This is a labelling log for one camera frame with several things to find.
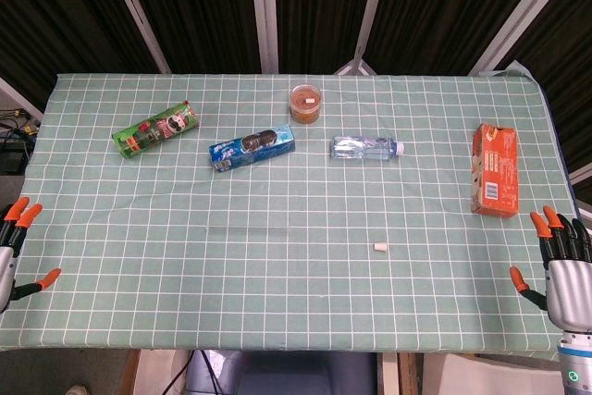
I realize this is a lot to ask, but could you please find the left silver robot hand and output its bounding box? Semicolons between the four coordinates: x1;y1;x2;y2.
0;197;62;315

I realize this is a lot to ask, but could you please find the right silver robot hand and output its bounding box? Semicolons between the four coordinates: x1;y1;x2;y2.
509;205;592;334

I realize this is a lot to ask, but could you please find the black floor equipment box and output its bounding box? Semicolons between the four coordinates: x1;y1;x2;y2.
0;107;38;175

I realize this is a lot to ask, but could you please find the orange carton box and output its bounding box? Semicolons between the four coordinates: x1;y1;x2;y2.
470;123;520;219

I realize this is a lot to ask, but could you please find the wooden table leg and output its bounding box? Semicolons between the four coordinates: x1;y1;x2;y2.
397;352;418;395

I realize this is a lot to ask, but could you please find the green Pringles can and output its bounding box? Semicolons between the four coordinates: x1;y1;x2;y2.
111;99;202;160

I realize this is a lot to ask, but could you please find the clear plastic water bottle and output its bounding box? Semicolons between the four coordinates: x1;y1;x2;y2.
328;135;407;161

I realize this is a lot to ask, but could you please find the blue Oreo cookie box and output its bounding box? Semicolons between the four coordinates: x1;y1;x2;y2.
208;124;297;174

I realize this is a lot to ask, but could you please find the green checked tablecloth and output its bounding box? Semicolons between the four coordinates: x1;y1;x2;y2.
0;72;585;352

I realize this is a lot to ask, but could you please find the dark grey robot torso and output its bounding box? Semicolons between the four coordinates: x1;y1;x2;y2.
184;349;378;395

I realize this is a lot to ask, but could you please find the black curtain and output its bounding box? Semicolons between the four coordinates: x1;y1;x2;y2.
0;0;592;174

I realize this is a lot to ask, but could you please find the clear jar of rubber bands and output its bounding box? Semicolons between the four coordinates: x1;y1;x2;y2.
289;83;324;126

